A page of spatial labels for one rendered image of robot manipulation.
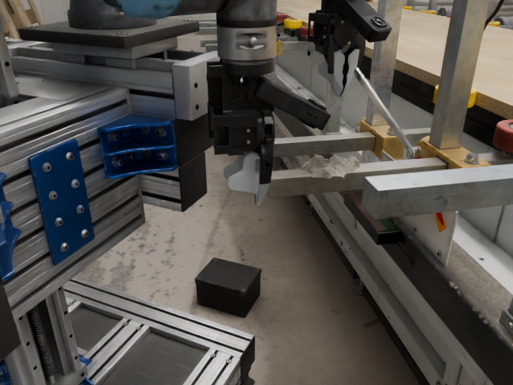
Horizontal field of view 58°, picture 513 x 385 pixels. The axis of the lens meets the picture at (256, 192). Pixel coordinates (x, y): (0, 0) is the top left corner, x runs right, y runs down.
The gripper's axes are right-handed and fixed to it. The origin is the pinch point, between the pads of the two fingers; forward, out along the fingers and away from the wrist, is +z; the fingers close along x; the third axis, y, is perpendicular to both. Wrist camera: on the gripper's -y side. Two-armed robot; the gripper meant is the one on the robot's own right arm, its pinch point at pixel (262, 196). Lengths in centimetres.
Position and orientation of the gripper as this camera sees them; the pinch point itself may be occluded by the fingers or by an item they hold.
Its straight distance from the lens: 69.3
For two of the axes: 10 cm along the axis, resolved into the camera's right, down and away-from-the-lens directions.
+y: -9.8, 0.9, -1.8
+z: 0.0, 8.9, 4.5
